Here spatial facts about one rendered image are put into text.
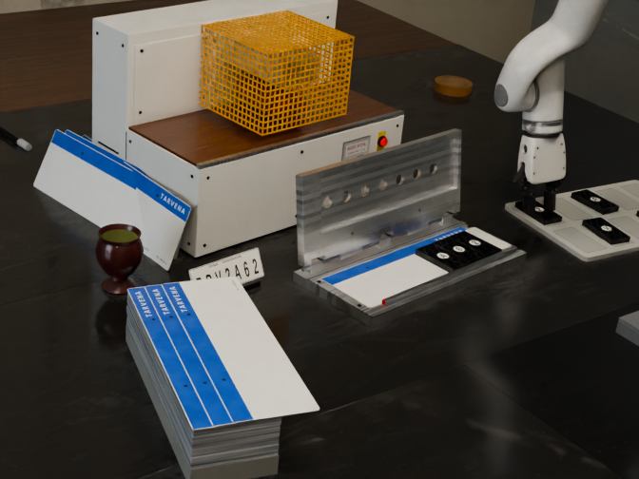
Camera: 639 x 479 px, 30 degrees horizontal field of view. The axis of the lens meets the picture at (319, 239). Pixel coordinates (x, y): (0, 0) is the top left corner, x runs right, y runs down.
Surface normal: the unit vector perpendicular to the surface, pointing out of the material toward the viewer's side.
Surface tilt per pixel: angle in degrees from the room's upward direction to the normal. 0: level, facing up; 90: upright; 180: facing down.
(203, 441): 90
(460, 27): 90
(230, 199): 90
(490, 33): 90
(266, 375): 0
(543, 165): 77
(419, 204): 81
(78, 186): 63
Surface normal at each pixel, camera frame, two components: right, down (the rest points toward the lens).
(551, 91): 0.34, 0.25
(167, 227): -0.69, -0.11
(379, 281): 0.09, -0.89
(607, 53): -0.80, 0.20
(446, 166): 0.69, 0.23
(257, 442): 0.36, 0.45
